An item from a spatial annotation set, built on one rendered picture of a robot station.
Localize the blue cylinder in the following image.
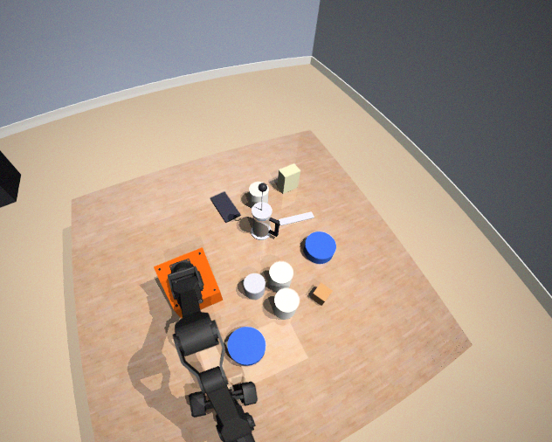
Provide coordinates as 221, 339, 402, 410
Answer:
304, 231, 336, 264
228, 327, 266, 366

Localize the white flat bar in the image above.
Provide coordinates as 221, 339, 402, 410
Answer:
279, 212, 314, 226

